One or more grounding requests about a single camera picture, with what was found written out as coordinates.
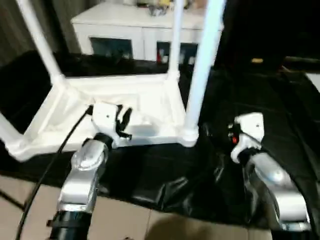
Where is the black table mat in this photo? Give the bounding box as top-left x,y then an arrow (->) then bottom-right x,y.
0,49 -> 320,230

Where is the grey pleated curtain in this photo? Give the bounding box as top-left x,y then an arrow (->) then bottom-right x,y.
0,0 -> 83,68

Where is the white sideboard cabinet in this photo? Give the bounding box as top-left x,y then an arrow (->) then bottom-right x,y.
71,3 -> 224,65

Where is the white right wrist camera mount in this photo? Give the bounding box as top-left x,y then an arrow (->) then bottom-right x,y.
230,111 -> 265,164

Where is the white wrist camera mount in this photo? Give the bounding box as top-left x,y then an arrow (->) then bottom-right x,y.
90,101 -> 134,149
230,111 -> 265,164

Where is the white plastic table leg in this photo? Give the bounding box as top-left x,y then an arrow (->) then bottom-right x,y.
185,0 -> 228,138
0,109 -> 24,156
168,0 -> 185,78
18,0 -> 64,83

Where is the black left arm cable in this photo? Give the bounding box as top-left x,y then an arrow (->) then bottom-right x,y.
14,104 -> 95,240

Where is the long black bar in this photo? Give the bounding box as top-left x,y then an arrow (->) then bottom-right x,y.
284,56 -> 320,63

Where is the white plastic table top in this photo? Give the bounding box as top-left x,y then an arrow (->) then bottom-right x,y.
4,71 -> 200,164

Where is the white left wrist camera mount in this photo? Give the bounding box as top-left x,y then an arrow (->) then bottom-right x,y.
90,101 -> 134,149

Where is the white flat board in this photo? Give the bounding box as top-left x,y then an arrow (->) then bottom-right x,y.
306,72 -> 320,93

